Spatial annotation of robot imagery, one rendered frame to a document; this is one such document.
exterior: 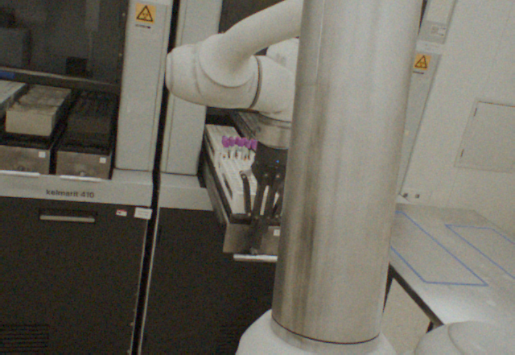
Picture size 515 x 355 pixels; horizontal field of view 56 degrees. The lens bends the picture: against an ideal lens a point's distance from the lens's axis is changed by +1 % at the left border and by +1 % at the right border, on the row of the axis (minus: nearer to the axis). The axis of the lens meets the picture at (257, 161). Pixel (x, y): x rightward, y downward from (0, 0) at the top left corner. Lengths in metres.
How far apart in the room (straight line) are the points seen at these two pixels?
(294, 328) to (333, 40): 0.24
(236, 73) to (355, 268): 0.51
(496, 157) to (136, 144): 2.49
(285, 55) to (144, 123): 0.64
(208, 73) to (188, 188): 0.64
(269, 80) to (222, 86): 0.10
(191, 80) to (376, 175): 0.52
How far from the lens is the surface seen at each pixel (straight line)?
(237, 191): 1.08
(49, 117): 1.45
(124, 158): 1.48
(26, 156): 1.42
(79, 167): 1.40
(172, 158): 1.48
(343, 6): 0.41
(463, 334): 0.57
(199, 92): 0.87
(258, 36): 0.77
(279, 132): 0.94
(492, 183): 3.49
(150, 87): 1.43
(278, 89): 0.91
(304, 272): 0.42
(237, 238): 1.08
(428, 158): 3.15
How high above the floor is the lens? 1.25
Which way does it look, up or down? 17 degrees down
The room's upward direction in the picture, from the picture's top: 11 degrees clockwise
